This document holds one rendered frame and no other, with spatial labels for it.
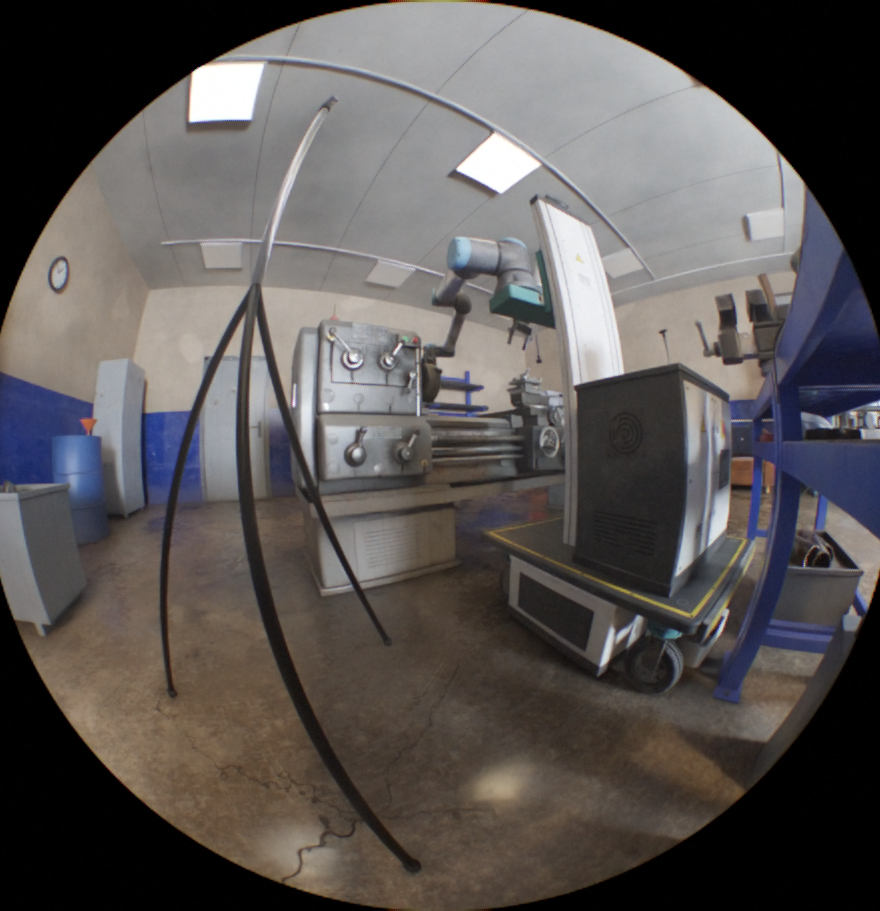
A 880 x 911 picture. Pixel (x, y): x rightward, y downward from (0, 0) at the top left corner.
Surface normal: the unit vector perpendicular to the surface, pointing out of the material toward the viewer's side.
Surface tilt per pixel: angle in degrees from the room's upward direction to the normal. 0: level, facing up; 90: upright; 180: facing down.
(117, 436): 90
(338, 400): 90
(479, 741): 0
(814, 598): 90
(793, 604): 90
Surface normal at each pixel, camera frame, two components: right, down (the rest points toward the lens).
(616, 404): -0.93, 0.04
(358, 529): 0.54, 0.00
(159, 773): -0.03, -1.00
